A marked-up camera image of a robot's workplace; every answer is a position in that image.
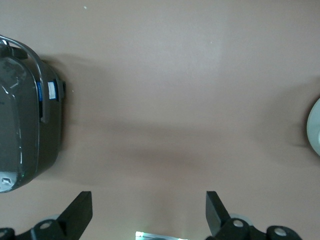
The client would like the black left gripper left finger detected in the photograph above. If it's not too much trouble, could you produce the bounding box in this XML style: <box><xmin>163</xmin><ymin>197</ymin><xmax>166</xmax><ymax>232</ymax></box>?
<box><xmin>0</xmin><ymin>191</ymin><xmax>93</xmax><ymax>240</ymax></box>

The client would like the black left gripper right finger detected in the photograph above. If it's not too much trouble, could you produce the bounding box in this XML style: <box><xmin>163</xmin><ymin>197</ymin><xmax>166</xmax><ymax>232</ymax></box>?
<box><xmin>205</xmin><ymin>191</ymin><xmax>302</xmax><ymax>240</ymax></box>

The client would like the stainless steel cooking pot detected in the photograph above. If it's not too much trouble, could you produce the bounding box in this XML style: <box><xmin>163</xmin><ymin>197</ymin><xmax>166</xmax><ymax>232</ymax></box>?
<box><xmin>306</xmin><ymin>96</ymin><xmax>320</xmax><ymax>157</ymax></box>

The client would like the dark grey rice cooker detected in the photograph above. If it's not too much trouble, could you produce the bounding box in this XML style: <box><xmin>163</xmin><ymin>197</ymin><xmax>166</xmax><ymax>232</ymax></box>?
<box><xmin>0</xmin><ymin>34</ymin><xmax>67</xmax><ymax>195</ymax></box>

